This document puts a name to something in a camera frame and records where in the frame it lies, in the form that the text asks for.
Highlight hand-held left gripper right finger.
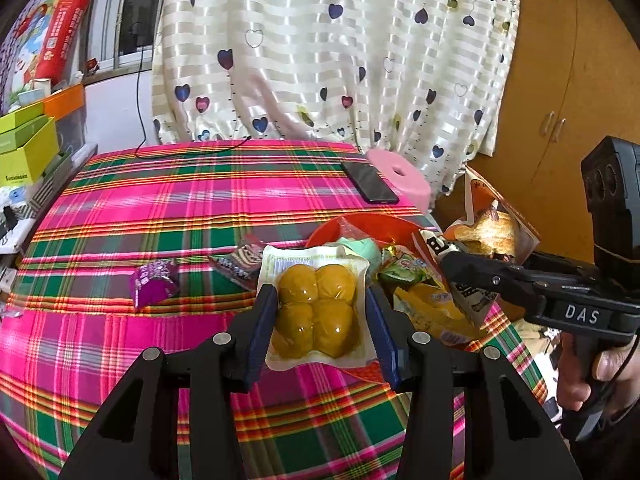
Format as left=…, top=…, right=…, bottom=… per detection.
left=363, top=284, right=584, bottom=480

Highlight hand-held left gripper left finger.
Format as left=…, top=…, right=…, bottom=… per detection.
left=57, top=283, right=280, bottom=480

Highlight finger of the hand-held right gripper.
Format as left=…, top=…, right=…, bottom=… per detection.
left=442, top=251, right=540, bottom=312
left=522, top=251, right=598, bottom=283

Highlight white black print snack packet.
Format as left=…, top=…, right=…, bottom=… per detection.
left=414, top=229, right=498, bottom=331

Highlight orange bread packet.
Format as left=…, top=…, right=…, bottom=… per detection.
left=444, top=166, right=542, bottom=267

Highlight yellow snack packet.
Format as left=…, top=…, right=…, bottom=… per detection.
left=391, top=281, right=478, bottom=347

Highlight yellow bun pack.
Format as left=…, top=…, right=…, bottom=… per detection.
left=256, top=245, right=378, bottom=372

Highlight green snack packet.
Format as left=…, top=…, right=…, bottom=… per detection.
left=376, top=251, right=437, bottom=292

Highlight green pastry clear pack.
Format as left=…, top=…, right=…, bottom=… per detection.
left=336, top=236, right=383, bottom=283

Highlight red plastic bowl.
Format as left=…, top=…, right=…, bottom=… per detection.
left=305, top=212, right=453, bottom=261

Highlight person's right hand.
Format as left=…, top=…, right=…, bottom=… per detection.
left=556, top=332, right=640, bottom=413

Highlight dark striped snack packet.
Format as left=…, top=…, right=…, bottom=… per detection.
left=208, top=241, right=265, bottom=292

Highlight purple snack packet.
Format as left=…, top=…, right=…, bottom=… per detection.
left=131, top=258, right=180, bottom=307

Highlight pink foam stool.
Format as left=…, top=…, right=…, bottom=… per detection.
left=366, top=149, right=433, bottom=213

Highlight black smartphone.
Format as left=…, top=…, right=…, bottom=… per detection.
left=341, top=161, right=400, bottom=206

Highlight wooden cabinet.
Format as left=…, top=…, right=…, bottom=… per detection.
left=447, top=0, right=640, bottom=281

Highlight pink green plaid tablecloth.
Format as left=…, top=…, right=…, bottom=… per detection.
left=0, top=140, right=548, bottom=480

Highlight white side shelf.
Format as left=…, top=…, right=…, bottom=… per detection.
left=0, top=141, right=99, bottom=256

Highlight grey striped box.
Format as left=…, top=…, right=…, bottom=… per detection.
left=26, top=149, right=75, bottom=213

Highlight white heart print curtain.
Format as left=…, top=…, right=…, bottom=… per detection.
left=150, top=0, right=522, bottom=196

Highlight lime green cardboard box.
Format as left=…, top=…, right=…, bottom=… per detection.
left=0, top=116, right=62, bottom=187

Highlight orange storage box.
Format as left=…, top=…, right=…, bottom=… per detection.
left=42, top=83, right=86, bottom=119

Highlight lime green box lid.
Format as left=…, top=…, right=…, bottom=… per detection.
left=0, top=100, right=52, bottom=137

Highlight white cup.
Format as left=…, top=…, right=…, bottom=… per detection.
left=19, top=79, right=53, bottom=107

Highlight window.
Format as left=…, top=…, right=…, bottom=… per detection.
left=81, top=0, right=169, bottom=79

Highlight red printed bag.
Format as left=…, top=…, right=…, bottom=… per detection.
left=41, top=0, right=92, bottom=84

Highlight cartoon print bag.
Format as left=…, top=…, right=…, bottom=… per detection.
left=6, top=2, right=57, bottom=107

